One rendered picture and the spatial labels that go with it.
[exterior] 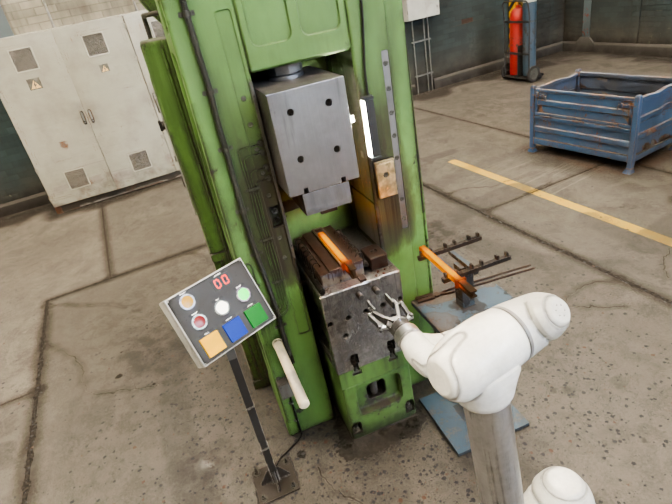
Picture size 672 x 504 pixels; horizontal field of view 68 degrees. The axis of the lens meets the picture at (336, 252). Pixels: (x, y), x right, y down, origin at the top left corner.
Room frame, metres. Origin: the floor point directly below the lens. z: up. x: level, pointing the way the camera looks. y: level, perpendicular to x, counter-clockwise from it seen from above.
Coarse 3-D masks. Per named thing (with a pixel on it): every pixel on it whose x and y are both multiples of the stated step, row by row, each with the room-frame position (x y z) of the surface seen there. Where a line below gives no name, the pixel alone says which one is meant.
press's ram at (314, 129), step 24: (312, 72) 2.11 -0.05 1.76; (264, 96) 1.86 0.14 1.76; (288, 96) 1.85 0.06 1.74; (312, 96) 1.88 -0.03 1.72; (336, 96) 1.90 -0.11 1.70; (264, 120) 1.97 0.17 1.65; (288, 120) 1.85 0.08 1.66; (312, 120) 1.87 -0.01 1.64; (336, 120) 1.90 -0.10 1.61; (288, 144) 1.84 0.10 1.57; (312, 144) 1.87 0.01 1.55; (336, 144) 1.89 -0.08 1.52; (288, 168) 1.84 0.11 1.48; (312, 168) 1.86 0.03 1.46; (336, 168) 1.89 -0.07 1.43; (288, 192) 1.84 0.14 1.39
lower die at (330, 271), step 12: (324, 228) 2.28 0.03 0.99; (300, 240) 2.22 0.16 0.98; (312, 240) 2.18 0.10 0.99; (336, 240) 2.12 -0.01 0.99; (300, 252) 2.16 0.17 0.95; (312, 252) 2.07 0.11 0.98; (324, 252) 2.03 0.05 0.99; (348, 252) 1.99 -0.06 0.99; (324, 264) 1.92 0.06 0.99; (336, 264) 1.90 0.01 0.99; (360, 264) 1.89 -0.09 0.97; (324, 276) 1.85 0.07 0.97; (336, 276) 1.86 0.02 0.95; (348, 276) 1.88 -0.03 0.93; (324, 288) 1.85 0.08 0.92
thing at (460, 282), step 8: (424, 248) 1.91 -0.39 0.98; (432, 256) 1.83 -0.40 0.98; (440, 264) 1.75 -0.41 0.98; (448, 272) 1.68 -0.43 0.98; (456, 280) 1.61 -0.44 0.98; (464, 280) 1.60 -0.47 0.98; (456, 288) 1.60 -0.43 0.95; (464, 288) 1.58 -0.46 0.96; (472, 288) 1.54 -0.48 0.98; (472, 296) 1.52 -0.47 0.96
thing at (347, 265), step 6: (318, 234) 2.20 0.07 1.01; (324, 234) 2.18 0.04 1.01; (324, 240) 2.12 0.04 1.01; (330, 240) 2.10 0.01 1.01; (330, 246) 2.05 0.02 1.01; (336, 252) 1.98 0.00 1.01; (342, 258) 1.91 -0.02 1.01; (342, 264) 1.86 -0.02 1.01; (348, 264) 1.83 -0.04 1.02; (348, 270) 1.84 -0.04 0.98; (354, 270) 1.79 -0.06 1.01; (354, 276) 1.79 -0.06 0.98
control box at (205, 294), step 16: (224, 272) 1.68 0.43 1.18; (240, 272) 1.70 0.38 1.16; (192, 288) 1.59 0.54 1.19; (208, 288) 1.62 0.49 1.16; (224, 288) 1.64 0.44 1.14; (240, 288) 1.66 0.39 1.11; (256, 288) 1.69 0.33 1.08; (160, 304) 1.56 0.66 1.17; (176, 304) 1.53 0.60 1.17; (208, 304) 1.58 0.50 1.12; (240, 304) 1.62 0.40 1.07; (176, 320) 1.50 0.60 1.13; (192, 320) 1.51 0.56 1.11; (208, 320) 1.54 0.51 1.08; (224, 320) 1.56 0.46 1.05; (272, 320) 1.63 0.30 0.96; (192, 336) 1.48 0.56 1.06; (224, 336) 1.52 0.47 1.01; (192, 352) 1.47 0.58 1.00; (224, 352) 1.48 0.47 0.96
